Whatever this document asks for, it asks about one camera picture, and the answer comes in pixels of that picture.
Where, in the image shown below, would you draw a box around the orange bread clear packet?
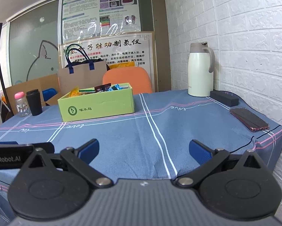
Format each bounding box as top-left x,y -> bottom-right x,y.
68,87 -> 81,97

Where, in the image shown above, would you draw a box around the green-trim sandwich biscuit packet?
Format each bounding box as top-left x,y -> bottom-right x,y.
78,88 -> 96,94

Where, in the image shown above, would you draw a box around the dark red cookie packet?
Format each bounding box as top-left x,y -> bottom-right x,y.
94,83 -> 111,92

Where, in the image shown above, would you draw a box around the blue wafer snack packet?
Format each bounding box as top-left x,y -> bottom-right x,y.
108,84 -> 123,91

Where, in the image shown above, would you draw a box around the pink-lid clear bottle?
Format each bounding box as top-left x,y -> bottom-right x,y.
14,91 -> 30,117

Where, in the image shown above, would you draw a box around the green cardboard box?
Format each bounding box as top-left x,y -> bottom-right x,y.
58,83 -> 135,122

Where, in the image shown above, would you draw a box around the red-cased smartphone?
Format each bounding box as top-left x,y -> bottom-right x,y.
229,108 -> 269,132

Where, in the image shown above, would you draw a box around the black tumbler cup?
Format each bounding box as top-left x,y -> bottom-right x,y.
26,89 -> 42,116

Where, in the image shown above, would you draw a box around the blue chair behind box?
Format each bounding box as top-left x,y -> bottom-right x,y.
42,88 -> 58,102

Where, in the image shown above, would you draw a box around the cream thermos jug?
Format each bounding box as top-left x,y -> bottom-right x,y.
187,42 -> 215,97

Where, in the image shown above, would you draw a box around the orange chair back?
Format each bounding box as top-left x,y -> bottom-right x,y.
103,67 -> 153,95

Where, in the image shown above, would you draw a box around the Chinese text poster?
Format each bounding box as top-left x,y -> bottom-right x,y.
58,31 -> 158,91

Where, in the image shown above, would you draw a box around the upper laminated info poster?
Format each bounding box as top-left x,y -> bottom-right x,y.
61,0 -> 141,43

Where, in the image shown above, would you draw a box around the brown paper bag blue handles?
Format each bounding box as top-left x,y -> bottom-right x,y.
58,43 -> 110,95

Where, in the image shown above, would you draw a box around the black stand frame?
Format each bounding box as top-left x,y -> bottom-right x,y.
0,66 -> 13,122

